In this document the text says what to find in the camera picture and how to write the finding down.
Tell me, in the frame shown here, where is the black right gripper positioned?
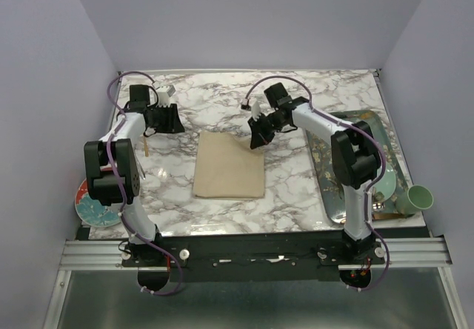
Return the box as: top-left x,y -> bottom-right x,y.
247,112 -> 287,150

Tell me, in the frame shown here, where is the beige linen napkin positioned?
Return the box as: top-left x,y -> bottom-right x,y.
193,131 -> 265,200

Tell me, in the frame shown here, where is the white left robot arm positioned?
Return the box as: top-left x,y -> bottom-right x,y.
84,84 -> 184,266

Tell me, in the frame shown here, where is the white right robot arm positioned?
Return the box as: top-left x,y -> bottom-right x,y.
240,83 -> 387,264

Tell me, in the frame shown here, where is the gold spoon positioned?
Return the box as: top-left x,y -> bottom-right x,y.
143,137 -> 150,157

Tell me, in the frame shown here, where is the silver fork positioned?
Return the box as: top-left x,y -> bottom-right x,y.
136,159 -> 146,180

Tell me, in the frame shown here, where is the floral teal serving tray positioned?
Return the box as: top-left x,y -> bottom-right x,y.
306,110 -> 409,225

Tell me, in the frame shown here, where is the red and blue round plate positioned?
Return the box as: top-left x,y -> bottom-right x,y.
74,179 -> 120,227

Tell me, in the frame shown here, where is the mint green plate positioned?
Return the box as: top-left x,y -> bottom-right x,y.
373,163 -> 397,202

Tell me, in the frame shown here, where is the mint green cup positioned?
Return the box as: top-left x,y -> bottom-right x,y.
395,185 -> 434,215

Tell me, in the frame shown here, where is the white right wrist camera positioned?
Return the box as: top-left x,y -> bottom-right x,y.
250,102 -> 262,121

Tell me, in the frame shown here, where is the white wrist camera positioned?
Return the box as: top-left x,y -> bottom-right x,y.
155,84 -> 176,107
250,102 -> 262,121

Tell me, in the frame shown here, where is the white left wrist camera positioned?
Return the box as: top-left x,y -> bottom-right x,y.
155,84 -> 176,107

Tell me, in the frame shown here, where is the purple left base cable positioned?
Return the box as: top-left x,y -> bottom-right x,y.
133,247 -> 188,296

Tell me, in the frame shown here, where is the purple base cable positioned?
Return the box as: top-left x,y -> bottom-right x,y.
133,247 -> 188,296
346,228 -> 393,293

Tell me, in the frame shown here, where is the black mounting base plate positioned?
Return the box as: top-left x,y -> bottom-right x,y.
122,230 -> 384,291

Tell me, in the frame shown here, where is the aluminium frame rail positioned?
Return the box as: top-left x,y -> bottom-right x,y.
59,238 -> 453,271

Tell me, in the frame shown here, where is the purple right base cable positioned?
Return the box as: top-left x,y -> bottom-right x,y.
346,228 -> 393,293

